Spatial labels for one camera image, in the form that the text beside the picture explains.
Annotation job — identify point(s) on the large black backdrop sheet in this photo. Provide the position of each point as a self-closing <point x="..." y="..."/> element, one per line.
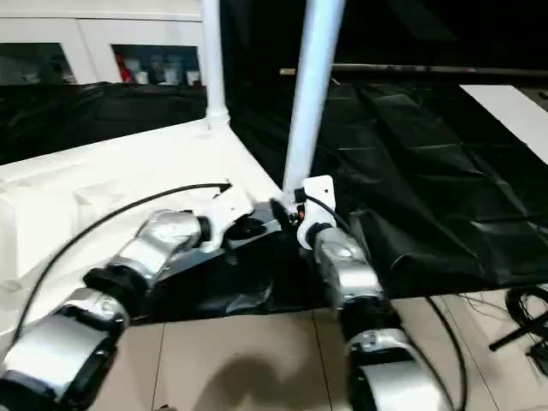
<point x="428" y="25"/>

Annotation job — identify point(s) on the long dark metal rod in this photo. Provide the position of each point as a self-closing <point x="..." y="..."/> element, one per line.
<point x="428" y="68"/>

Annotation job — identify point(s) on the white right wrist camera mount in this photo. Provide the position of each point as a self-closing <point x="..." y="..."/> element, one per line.
<point x="319" y="192"/>

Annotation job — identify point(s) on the white glass-door cabinet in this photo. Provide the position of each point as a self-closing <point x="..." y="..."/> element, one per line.
<point x="64" y="25"/>

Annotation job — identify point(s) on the red cabinet item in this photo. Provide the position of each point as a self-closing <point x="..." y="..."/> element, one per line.
<point x="123" y="68"/>

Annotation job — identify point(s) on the black plastic table mat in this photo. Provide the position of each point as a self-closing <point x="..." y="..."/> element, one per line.
<point x="406" y="171"/>

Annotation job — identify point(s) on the small tan label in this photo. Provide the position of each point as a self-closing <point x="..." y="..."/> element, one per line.
<point x="287" y="71"/>

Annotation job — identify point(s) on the black floor device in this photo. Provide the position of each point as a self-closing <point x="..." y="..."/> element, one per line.
<point x="539" y="353"/>

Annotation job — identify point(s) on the white plastic table top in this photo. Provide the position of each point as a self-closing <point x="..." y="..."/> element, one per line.
<point x="107" y="171"/>

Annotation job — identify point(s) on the white flat board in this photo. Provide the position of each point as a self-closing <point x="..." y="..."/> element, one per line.
<point x="509" y="115"/>

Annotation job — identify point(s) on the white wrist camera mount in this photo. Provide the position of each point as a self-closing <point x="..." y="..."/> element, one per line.
<point x="231" y="205"/>
<point x="319" y="192"/>

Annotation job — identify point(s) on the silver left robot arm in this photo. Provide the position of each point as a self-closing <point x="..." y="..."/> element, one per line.
<point x="162" y="240"/>

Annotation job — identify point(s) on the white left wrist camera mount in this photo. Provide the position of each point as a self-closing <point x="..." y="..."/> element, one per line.
<point x="231" y="205"/>

